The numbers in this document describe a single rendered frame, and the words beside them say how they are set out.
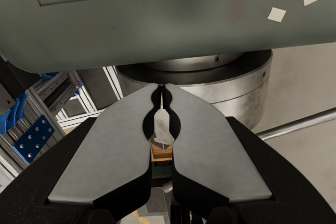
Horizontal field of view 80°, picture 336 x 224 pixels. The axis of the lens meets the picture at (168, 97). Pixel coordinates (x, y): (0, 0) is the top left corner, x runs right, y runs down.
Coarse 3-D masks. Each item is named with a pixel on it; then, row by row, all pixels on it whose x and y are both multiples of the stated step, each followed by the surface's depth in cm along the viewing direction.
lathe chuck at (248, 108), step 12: (264, 84) 35; (240, 96) 32; (252, 96) 33; (264, 96) 37; (216, 108) 31; (228, 108) 32; (240, 108) 33; (252, 108) 35; (156, 120) 35; (168, 120) 33; (240, 120) 34; (252, 120) 36; (156, 132) 36; (168, 132) 35; (168, 144) 36
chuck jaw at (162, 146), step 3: (153, 135) 38; (150, 138) 43; (153, 138) 42; (153, 141) 42; (153, 144) 43; (156, 144) 42; (159, 144) 41; (162, 144) 41; (165, 144) 41; (159, 147) 42; (162, 147) 41; (165, 147) 41
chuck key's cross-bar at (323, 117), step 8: (320, 112) 23; (328, 112) 22; (296, 120) 24; (304, 120) 23; (312, 120) 23; (320, 120) 23; (328, 120) 22; (272, 128) 25; (280, 128) 25; (288, 128) 24; (296, 128) 24; (304, 128) 24; (264, 136) 25; (272, 136) 25; (168, 184) 29
